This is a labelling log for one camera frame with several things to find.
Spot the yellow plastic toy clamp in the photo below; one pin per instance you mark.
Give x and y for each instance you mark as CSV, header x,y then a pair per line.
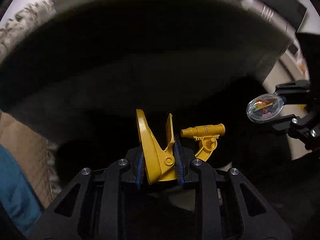
x,y
160,163

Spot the blue jacket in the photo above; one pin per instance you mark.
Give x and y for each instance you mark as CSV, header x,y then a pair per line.
x,y
18,198

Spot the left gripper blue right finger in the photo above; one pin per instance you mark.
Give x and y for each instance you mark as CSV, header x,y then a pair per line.
x,y
178,153

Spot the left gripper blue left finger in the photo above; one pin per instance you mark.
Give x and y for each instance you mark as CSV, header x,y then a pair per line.
x,y
140,167

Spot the black television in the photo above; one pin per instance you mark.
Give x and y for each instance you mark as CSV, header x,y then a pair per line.
x,y
290,10

